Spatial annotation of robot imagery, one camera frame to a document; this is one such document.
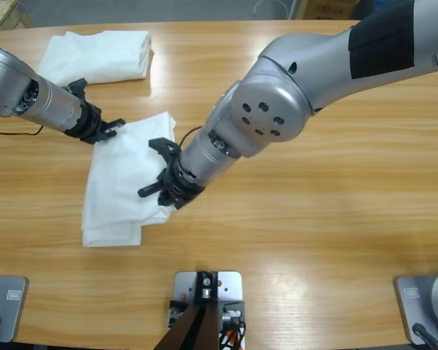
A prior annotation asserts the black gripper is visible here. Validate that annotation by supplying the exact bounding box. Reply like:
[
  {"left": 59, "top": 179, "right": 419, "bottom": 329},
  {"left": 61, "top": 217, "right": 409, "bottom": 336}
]
[
  {"left": 64, "top": 101, "right": 127, "bottom": 145},
  {"left": 138, "top": 160, "right": 207, "bottom": 211}
]

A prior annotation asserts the white T-shirt with small print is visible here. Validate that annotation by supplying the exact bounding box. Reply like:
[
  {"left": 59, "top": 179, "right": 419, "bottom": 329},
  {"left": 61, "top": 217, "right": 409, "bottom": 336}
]
[{"left": 80, "top": 111, "right": 179, "bottom": 249}]

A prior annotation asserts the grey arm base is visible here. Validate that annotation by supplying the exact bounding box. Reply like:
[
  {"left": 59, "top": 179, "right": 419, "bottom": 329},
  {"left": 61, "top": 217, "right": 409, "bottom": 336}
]
[
  {"left": 393, "top": 270, "right": 438, "bottom": 346},
  {"left": 0, "top": 275, "right": 28, "bottom": 343}
]

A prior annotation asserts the wooden pallet stack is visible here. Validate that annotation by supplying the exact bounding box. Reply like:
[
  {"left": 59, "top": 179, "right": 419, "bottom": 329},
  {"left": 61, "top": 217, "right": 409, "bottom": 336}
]
[{"left": 0, "top": 0, "right": 34, "bottom": 33}]

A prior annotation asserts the orange clamp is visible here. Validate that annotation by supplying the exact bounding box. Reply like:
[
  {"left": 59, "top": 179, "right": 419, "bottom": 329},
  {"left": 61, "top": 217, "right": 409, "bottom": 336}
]
[{"left": 218, "top": 325, "right": 247, "bottom": 350}]

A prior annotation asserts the brown cardboard box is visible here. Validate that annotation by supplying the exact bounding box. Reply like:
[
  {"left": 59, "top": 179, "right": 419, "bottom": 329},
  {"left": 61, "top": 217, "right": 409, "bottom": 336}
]
[{"left": 302, "top": 0, "right": 361, "bottom": 20}]

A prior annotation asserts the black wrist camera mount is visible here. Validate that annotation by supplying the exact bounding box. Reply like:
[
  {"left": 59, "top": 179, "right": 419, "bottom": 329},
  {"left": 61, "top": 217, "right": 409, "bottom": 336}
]
[
  {"left": 64, "top": 77, "right": 89, "bottom": 102},
  {"left": 148, "top": 137, "right": 183, "bottom": 167}
]

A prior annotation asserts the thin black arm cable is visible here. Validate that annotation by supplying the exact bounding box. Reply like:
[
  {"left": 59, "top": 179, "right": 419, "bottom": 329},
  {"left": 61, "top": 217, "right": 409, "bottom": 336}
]
[
  {"left": 0, "top": 125, "right": 45, "bottom": 136},
  {"left": 178, "top": 125, "right": 204, "bottom": 149}
]

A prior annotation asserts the white mount plate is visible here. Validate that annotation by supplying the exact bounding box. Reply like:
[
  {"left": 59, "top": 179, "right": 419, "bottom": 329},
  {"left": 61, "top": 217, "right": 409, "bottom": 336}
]
[{"left": 173, "top": 270, "right": 245, "bottom": 303}]

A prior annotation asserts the silver bracket fitting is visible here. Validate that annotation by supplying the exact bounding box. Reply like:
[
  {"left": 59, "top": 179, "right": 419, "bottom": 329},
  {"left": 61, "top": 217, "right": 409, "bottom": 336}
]
[
  {"left": 167, "top": 306, "right": 185, "bottom": 326},
  {"left": 221, "top": 308, "right": 242, "bottom": 325}
]

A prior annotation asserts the dark camera post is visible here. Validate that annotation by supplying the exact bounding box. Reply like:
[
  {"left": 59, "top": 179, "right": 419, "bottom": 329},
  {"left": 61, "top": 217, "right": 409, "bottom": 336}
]
[{"left": 155, "top": 270, "right": 220, "bottom": 350}]

